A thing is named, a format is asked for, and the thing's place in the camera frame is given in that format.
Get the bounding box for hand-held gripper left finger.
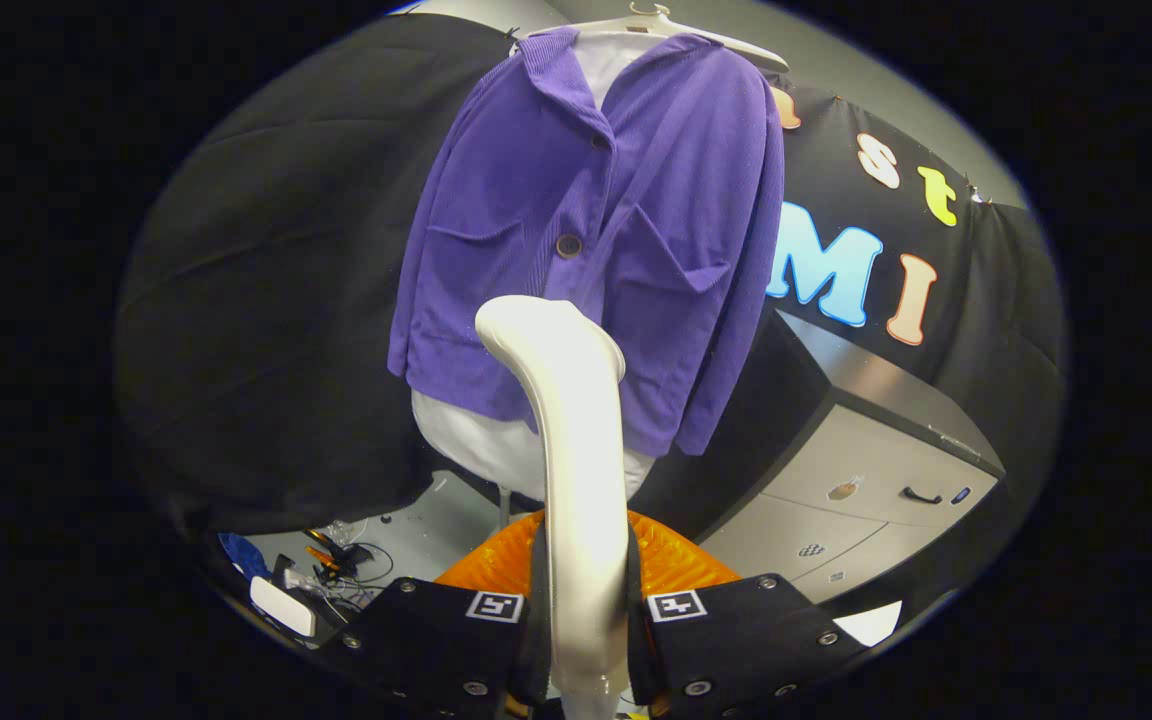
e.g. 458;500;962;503
316;510;549;720

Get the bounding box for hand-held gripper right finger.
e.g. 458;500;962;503
626;510;867;720

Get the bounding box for white undershirt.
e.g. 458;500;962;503
411;33;672;503

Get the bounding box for white garment steamer head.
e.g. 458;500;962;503
474;295;632;720

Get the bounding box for purple corduroy jacket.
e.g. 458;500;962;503
387;27;787;459

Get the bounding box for white plastic clothes hanger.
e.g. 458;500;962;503
511;3;790;73

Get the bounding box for orange black tool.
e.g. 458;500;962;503
301;530;377;586

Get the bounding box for white box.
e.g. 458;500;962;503
249;575;318;638

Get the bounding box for blue cloth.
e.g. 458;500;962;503
219;533;272;581

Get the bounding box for grey drawer cabinet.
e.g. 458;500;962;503
696;310;1007;606

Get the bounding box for black cables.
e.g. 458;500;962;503
316;540;397;613

